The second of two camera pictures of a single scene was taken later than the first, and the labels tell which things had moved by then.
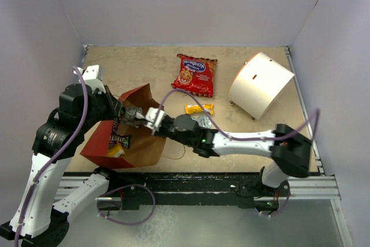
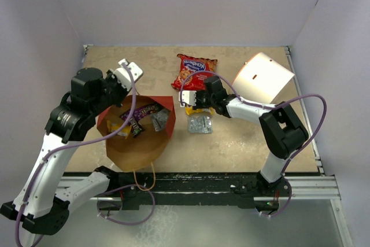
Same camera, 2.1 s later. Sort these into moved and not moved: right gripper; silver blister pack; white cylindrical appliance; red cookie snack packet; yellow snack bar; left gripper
Moved: left gripper; right gripper
Not moved: silver blister pack; red cookie snack packet; yellow snack bar; white cylindrical appliance
